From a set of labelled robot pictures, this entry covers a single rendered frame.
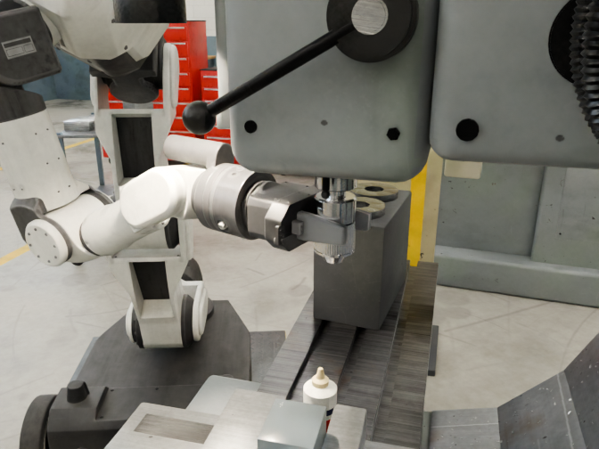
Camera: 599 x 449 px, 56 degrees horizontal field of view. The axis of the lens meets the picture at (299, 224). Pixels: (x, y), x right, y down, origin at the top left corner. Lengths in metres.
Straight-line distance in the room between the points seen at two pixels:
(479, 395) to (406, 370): 1.65
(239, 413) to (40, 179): 0.49
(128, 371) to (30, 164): 0.83
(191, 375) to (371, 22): 1.24
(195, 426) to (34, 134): 0.49
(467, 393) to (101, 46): 2.01
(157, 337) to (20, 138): 0.78
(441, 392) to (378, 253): 1.64
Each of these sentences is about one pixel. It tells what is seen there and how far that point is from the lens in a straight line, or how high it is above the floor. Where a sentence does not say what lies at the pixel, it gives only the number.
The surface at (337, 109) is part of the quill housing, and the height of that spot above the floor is 1.38.
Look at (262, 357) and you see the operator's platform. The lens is 1.91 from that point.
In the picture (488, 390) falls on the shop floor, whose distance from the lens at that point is 2.56.
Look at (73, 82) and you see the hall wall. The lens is 12.02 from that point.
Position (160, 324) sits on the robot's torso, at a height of 0.72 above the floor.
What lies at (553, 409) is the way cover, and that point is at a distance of 0.85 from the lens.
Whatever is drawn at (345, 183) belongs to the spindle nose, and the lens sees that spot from 0.60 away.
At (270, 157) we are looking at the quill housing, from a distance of 0.52.
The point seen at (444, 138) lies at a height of 1.36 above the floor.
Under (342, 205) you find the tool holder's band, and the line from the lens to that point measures 0.60.
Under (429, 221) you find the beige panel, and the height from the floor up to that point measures 0.65.
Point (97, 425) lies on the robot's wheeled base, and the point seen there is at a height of 0.58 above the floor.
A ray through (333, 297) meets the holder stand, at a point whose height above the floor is 1.01.
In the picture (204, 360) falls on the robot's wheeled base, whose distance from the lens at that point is 1.61.
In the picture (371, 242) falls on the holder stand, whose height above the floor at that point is 1.12.
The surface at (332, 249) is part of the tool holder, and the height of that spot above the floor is 1.21.
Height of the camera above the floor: 1.45
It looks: 20 degrees down
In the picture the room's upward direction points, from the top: straight up
